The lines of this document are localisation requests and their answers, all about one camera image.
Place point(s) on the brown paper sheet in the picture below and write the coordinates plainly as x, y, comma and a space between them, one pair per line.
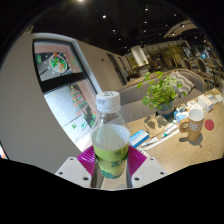
156, 126

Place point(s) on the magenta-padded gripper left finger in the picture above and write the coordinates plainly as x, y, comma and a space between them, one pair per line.
74, 171

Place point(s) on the grey white chevron cushion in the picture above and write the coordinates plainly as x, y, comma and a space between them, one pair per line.
181, 83

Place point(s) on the white leaflet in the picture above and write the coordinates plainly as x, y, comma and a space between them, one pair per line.
193, 106

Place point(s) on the white teal-tipped tube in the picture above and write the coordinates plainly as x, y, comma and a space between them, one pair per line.
170, 130

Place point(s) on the white orange carton box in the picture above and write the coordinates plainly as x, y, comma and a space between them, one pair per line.
205, 102

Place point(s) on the pill blister pack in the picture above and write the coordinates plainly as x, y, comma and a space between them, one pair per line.
143, 152

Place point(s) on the brown mug white inside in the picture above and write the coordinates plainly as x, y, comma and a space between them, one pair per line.
195, 128

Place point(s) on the group of ceiling lights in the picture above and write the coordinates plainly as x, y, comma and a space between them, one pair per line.
113, 20

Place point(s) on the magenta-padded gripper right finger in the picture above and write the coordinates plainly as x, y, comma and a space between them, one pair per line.
146, 170

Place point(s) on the grey curved sofa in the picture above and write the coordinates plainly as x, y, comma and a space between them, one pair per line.
133, 106

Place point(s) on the long white pen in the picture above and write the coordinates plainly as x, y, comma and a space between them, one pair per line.
163, 140

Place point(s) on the group of round-backed chairs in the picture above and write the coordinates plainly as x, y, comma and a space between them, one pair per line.
203, 68

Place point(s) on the blue white flat box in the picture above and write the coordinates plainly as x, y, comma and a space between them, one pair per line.
138, 138

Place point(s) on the clear green-labelled drink bottle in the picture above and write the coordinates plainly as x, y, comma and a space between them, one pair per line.
110, 143

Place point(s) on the small white blue box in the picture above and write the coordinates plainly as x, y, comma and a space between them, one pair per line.
216, 96

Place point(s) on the window with festive stickers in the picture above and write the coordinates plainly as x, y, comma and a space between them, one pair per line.
66, 83

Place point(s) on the flat round red coaster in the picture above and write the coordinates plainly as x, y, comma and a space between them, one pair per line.
209, 125

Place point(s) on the green potted plant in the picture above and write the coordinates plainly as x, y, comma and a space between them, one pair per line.
161, 93

